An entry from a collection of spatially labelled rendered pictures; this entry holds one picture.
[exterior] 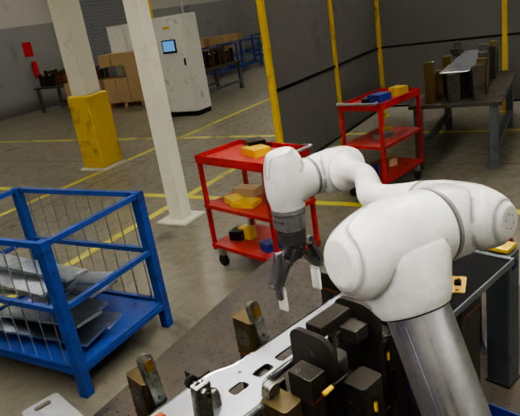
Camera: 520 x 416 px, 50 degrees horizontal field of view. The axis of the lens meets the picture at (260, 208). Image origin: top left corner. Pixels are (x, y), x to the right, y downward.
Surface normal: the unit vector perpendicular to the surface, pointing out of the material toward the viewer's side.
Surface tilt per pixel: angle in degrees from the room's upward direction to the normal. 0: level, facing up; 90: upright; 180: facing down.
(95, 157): 90
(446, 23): 90
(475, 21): 90
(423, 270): 70
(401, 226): 46
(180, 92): 90
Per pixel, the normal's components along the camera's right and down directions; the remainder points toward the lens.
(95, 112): 0.86, 0.04
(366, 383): -0.15, -0.93
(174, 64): -0.48, 0.36
